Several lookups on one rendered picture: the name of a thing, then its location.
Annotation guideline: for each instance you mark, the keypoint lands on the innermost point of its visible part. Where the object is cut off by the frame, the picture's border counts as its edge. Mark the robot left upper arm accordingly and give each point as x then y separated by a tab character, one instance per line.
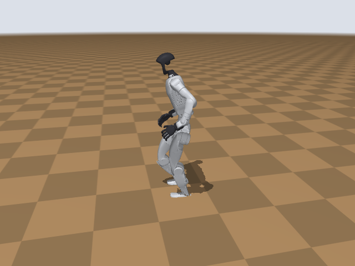
177	85

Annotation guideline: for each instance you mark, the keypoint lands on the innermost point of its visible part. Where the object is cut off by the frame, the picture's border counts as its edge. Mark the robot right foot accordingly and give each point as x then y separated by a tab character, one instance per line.
172	182

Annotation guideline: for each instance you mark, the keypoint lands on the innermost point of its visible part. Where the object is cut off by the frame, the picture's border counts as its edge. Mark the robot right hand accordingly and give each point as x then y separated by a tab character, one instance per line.
165	117

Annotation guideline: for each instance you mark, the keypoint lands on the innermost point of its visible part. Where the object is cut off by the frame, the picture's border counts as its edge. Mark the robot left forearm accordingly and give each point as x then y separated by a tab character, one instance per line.
188	112

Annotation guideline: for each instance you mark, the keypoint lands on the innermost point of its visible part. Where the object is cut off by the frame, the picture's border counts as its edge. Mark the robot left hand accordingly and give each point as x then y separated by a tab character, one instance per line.
170	130

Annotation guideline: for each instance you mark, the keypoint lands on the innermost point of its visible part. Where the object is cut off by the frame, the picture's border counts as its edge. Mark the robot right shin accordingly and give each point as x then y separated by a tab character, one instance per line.
166	167

